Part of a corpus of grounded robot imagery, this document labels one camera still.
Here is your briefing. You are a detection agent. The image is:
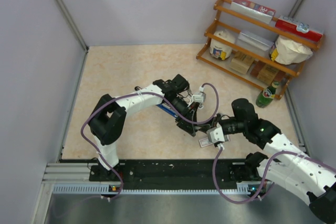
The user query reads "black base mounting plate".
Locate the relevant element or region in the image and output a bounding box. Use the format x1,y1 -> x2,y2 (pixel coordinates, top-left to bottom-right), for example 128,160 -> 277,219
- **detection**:
89,158 -> 263,190

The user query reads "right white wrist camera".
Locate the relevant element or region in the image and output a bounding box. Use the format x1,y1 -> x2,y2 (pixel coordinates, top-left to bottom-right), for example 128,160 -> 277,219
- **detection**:
206,126 -> 225,144

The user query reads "wooden three-tier shelf rack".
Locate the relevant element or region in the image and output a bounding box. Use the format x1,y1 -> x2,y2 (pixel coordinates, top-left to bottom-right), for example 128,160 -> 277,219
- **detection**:
196,0 -> 325,99

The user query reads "red white staple box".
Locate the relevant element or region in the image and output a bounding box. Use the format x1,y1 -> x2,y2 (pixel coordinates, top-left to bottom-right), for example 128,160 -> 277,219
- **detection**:
198,135 -> 230,148

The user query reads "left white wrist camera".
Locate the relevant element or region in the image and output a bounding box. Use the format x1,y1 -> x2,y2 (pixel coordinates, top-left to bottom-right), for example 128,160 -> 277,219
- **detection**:
189,91 -> 206,105

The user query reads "grey slotted cable duct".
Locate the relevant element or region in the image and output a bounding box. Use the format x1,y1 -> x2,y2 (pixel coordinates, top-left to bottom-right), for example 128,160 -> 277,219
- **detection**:
52,183 -> 259,196

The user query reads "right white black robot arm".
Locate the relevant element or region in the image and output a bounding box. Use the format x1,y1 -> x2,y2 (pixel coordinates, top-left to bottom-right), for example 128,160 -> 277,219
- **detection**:
197,98 -> 335,223

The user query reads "small white stapler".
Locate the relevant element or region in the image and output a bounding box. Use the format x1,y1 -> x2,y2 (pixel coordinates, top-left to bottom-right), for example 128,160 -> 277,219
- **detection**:
188,102 -> 204,109

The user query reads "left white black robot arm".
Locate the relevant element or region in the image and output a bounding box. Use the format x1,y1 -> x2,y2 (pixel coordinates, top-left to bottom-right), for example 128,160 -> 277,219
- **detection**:
88,74 -> 197,180

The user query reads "red foil roll box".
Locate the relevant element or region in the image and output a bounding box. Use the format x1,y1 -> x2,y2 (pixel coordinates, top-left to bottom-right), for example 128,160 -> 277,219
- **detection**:
230,0 -> 276,24

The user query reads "aluminium frame rail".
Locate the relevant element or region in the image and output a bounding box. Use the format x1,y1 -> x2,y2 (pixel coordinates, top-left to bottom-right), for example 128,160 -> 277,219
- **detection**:
41,162 -> 98,185

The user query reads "silver grey long box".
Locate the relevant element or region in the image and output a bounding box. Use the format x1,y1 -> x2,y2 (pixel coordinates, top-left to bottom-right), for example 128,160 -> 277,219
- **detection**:
235,30 -> 274,57

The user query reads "dark brown cardboard box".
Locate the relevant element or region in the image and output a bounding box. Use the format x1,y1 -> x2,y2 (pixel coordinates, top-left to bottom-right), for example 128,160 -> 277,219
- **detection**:
250,61 -> 286,85

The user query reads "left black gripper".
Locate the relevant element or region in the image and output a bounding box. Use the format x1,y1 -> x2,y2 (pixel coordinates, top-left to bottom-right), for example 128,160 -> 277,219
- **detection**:
165,96 -> 199,136

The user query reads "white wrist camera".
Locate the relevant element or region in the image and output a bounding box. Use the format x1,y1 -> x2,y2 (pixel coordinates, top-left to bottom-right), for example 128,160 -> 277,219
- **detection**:
189,91 -> 206,105
206,126 -> 225,144

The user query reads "white bag with yellow label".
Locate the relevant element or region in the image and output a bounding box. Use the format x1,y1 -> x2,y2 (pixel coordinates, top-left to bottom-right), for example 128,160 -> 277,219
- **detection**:
269,35 -> 313,65

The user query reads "light brown cardboard box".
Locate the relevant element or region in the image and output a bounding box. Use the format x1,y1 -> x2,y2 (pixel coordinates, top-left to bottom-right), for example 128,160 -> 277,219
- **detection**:
229,51 -> 254,74

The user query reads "blue metal stapler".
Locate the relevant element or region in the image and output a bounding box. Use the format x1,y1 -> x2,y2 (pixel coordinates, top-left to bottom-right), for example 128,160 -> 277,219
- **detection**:
134,86 -> 176,117

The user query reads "white jar with label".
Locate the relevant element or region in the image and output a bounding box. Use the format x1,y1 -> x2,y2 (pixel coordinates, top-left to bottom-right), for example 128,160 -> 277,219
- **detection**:
209,29 -> 236,60

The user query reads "red white wrap box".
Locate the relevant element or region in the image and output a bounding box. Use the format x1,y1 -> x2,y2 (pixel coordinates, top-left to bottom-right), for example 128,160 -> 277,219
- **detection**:
275,15 -> 324,42

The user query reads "green glass bottle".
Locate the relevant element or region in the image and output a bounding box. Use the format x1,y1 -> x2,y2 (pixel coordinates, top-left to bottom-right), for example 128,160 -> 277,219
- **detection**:
256,81 -> 280,108

